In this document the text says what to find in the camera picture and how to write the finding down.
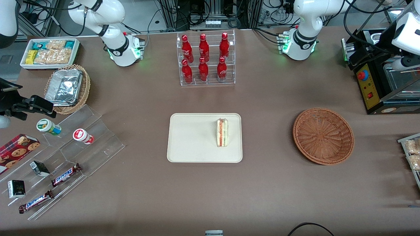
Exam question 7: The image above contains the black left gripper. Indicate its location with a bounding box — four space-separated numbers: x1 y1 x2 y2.
348 25 399 70

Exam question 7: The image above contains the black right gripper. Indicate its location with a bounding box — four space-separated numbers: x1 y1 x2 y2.
0 78 57 120

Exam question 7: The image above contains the triangular sandwich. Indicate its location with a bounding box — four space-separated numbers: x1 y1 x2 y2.
216 118 229 148

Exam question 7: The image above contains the light wicker basket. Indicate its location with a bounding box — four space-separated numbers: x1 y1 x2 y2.
44 64 91 115

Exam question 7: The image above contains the brown wicker basket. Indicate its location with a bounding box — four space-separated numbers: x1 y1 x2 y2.
293 108 355 165

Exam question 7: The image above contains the grey metal tray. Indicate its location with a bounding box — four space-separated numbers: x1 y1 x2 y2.
397 133 420 190

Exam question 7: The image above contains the beige plastic tray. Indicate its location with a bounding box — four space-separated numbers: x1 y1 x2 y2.
167 113 243 163

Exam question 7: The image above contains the white plastic snack bin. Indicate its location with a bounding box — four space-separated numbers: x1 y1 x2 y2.
20 38 81 71

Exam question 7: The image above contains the black food warmer cabinet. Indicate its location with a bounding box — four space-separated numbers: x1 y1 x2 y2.
341 5 420 115

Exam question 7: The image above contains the green lid yogurt cup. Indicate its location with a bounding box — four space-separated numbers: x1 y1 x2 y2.
36 119 62 136

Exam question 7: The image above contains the aluminium foil container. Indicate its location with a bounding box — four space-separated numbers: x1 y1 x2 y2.
44 69 83 106

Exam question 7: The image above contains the steel food pan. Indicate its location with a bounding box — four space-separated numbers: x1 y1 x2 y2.
384 64 420 93

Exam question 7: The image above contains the clear rice cracker bag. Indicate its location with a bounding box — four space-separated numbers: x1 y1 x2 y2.
46 40 67 51
34 49 73 65

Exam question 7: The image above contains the red tartan cookie box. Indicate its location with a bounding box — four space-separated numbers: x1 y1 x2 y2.
0 133 41 175

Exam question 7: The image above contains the red lid yogurt cup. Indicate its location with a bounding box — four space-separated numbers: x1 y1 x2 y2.
73 128 95 145

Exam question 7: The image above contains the small black carton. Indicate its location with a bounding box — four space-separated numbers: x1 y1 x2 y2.
7 180 26 199
30 161 50 177

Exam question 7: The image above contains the clear acrylic stepped stand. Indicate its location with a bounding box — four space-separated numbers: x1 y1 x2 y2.
42 104 126 179
0 141 89 221

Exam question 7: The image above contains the Snickers chocolate bar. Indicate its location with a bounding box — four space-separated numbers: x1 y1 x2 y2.
19 189 54 214
51 163 82 187

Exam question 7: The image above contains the clear snack bag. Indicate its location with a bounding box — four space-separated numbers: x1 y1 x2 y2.
404 139 420 155
407 154 420 171

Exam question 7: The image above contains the red cola bottle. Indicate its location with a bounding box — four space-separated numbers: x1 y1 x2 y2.
217 56 228 82
198 57 209 82
199 33 210 63
219 32 230 60
181 59 193 84
181 34 194 63

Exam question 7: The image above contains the clear acrylic bottle rack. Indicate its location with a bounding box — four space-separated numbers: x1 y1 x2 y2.
177 29 236 87

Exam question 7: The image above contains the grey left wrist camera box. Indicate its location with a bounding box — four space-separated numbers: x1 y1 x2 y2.
392 56 420 71

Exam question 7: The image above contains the black cable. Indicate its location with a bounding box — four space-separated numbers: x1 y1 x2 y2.
287 222 335 236

